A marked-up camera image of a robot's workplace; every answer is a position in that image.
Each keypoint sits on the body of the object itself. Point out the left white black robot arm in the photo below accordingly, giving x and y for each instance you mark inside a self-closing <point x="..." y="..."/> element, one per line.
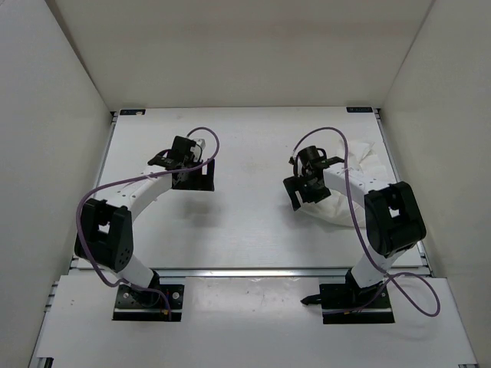
<point x="105" y="216"/>

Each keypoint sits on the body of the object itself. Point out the aluminium frame rail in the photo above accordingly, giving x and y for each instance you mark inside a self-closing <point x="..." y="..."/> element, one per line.
<point x="251" y="272"/>

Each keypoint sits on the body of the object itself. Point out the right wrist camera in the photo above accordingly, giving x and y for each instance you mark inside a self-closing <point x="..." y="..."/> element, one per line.
<point x="311" y="154"/>

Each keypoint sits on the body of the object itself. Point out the left blue corner label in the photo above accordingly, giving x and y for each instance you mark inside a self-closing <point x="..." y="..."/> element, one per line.
<point x="132" y="112"/>

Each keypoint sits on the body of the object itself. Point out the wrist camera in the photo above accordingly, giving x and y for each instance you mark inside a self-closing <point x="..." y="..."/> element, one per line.
<point x="311" y="154"/>
<point x="198" y="148"/>

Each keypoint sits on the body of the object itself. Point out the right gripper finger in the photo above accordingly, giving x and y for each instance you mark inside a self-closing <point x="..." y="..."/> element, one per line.
<point x="312" y="196"/>
<point x="293" y="186"/>

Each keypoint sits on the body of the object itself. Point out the white pleated skirt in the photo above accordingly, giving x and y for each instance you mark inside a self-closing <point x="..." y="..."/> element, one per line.
<point x="362" y="157"/>

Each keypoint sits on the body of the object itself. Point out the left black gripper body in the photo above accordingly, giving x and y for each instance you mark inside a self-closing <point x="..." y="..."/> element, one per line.
<point x="193" y="164"/>

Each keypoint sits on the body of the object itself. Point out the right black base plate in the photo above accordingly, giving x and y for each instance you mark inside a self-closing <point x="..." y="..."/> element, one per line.
<point x="340" y="304"/>

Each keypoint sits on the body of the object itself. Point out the blue corner label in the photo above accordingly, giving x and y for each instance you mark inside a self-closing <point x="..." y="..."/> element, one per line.
<point x="132" y="112"/>
<point x="359" y="109"/>

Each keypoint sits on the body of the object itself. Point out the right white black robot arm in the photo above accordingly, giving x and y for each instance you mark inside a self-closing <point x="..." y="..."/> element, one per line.
<point x="393" y="222"/>

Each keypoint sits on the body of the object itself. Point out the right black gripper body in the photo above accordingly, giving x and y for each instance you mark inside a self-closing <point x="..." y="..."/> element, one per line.
<point x="305" y="181"/>

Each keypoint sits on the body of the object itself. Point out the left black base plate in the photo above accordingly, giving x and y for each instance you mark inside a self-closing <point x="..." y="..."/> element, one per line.
<point x="131" y="305"/>

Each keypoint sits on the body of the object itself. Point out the right blue corner label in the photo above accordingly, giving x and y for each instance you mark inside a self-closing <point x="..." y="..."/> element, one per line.
<point x="359" y="109"/>

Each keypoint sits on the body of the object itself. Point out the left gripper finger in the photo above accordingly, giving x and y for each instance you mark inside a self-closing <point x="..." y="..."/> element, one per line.
<point x="208" y="170"/>
<point x="198" y="182"/>

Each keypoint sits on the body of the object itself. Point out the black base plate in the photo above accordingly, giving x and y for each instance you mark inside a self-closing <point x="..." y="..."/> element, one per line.
<point x="131" y="305"/>
<point x="340" y="304"/>

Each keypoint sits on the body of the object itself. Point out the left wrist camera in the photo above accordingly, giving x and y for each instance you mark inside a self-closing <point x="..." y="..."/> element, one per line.
<point x="198" y="148"/>

